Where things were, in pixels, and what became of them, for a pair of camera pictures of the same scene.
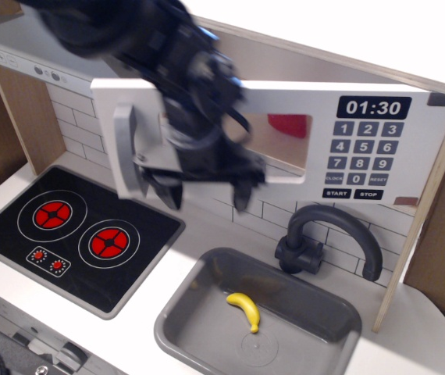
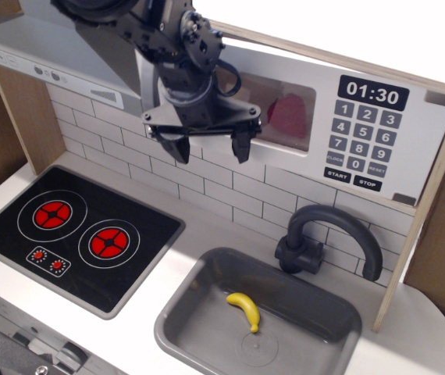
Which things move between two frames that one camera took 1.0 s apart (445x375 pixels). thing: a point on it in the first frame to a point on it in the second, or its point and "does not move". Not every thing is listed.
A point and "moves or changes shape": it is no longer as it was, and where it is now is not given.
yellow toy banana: [250, 307] does not move
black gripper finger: [242, 192] to [241, 144]
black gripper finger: [170, 188] to [178, 148]
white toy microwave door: [315, 141] moves or changes shape
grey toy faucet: [296, 255] does not move
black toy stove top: [79, 240] does not move
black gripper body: [203, 152] to [192, 107]
